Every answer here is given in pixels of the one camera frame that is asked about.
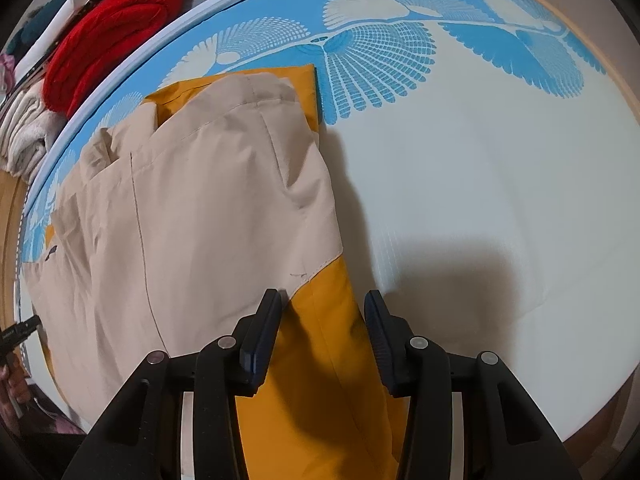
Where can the person's left hand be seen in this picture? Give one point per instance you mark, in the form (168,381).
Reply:
(15,385)

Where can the red folded blanket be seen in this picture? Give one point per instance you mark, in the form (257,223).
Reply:
(110,25)

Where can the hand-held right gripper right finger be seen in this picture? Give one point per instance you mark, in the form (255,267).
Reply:
(377,350)

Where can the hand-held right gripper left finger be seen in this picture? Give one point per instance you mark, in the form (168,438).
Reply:
(260,350)

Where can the pink cloth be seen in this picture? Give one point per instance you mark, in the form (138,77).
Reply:
(6,72)

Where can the beige and mustard hooded jacket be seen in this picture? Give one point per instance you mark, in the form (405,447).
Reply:
(210,200)

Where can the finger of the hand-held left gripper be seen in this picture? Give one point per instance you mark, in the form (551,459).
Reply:
(20,332)

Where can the light blue padded bed edge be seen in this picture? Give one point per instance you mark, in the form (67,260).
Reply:
(135,57)

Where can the cream folded blanket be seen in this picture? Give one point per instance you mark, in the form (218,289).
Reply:
(25,130)

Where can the teal cloth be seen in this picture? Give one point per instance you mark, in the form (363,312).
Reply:
(42,20)

